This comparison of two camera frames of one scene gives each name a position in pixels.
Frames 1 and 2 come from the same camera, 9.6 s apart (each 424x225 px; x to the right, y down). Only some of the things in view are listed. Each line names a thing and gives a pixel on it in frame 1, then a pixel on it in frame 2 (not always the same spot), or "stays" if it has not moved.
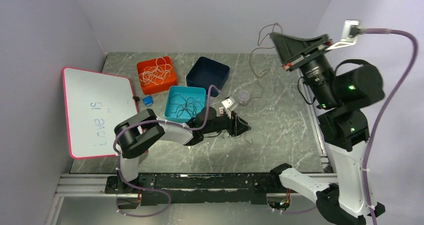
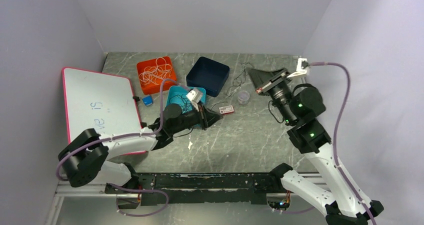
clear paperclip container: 243,97 stays
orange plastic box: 156,74 stays
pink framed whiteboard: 95,103 stays
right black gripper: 287,47 -> 262,79
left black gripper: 237,126 -> 206,118
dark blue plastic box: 206,72 stays
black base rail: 152,189 stays
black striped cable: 236,137 -> 237,82
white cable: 155,74 stays
